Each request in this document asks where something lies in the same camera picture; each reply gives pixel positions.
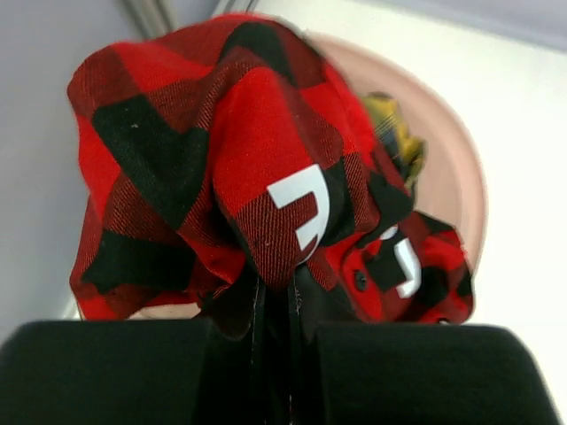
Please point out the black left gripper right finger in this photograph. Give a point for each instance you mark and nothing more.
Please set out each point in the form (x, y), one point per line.
(310, 306)

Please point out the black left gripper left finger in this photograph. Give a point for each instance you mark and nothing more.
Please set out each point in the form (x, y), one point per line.
(231, 388)

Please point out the red black plaid shirt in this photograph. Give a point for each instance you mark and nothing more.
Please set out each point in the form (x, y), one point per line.
(248, 177)

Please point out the yellow plaid shirt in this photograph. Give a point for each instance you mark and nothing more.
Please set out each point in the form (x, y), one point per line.
(406, 151)

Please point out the pink translucent plastic basin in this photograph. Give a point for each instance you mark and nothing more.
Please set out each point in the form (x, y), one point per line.
(438, 155)

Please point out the aluminium frame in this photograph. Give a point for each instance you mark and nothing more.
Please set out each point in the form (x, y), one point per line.
(154, 18)

